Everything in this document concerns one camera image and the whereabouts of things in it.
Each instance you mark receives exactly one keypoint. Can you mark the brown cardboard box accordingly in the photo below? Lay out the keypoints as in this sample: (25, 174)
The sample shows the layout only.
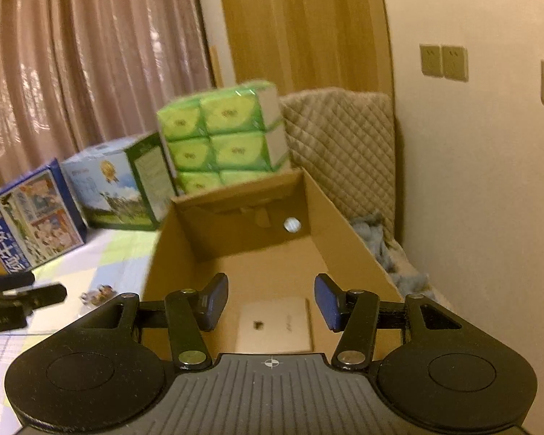
(271, 238)

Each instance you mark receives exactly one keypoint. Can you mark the beige quilted cushion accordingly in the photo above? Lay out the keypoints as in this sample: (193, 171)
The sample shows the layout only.
(346, 141)

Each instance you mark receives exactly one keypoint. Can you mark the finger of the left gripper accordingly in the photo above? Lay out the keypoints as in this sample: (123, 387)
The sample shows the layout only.
(16, 280)
(36, 298)

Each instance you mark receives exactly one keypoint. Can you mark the green tissue pack bundle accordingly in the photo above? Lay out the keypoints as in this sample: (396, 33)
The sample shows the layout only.
(218, 138)

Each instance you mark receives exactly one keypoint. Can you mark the checkered bed sheet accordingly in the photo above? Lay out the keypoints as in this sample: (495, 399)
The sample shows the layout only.
(119, 259)

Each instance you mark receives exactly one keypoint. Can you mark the pink curtain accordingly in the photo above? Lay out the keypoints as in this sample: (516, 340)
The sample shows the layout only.
(74, 73)

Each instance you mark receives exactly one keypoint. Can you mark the grey towel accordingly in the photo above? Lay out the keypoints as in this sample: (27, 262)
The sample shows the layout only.
(391, 257)

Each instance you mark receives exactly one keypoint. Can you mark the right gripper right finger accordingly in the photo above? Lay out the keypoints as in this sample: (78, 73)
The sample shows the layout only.
(353, 314)

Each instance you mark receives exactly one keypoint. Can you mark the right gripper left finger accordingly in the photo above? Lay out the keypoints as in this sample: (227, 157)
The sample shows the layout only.
(189, 313)

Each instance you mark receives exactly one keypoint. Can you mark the double wall socket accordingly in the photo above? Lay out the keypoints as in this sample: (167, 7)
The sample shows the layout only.
(445, 61)

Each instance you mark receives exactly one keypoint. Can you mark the blue milk carton box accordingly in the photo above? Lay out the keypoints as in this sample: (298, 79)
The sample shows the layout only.
(39, 220)

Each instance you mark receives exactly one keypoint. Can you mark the wooden door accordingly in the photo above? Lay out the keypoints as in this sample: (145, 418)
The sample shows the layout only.
(305, 44)

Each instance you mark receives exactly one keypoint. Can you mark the cow picture milk box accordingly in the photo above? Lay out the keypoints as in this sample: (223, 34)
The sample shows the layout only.
(122, 184)

